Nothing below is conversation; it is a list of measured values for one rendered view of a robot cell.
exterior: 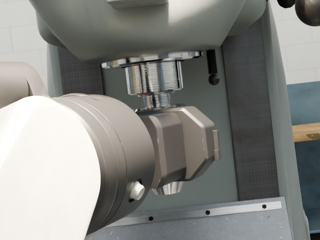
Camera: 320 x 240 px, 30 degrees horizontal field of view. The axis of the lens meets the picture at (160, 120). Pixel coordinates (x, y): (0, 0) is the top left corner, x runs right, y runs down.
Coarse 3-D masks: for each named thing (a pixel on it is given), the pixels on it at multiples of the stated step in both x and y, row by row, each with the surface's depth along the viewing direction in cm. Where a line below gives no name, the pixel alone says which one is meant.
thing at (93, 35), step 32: (32, 0) 45; (64, 0) 42; (96, 0) 41; (192, 0) 41; (224, 0) 43; (64, 32) 44; (96, 32) 42; (128, 32) 42; (160, 32) 42; (192, 32) 43; (224, 32) 46; (96, 64) 52
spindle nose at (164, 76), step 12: (132, 72) 49; (144, 72) 48; (156, 72) 48; (168, 72) 48; (180, 72) 50; (132, 84) 49; (144, 84) 48; (156, 84) 48; (168, 84) 48; (180, 84) 49
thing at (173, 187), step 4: (168, 184) 49; (172, 184) 49; (176, 184) 50; (180, 184) 50; (160, 188) 50; (164, 188) 50; (168, 188) 50; (172, 188) 50; (176, 188) 50; (180, 188) 50; (156, 192) 50; (160, 192) 50; (164, 192) 50; (168, 192) 50; (172, 192) 50; (176, 192) 50
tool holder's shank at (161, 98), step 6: (138, 96) 50; (144, 96) 50; (150, 96) 49; (156, 96) 49; (162, 96) 49; (168, 96) 50; (144, 102) 50; (150, 102) 50; (156, 102) 49; (162, 102) 49; (168, 102) 50
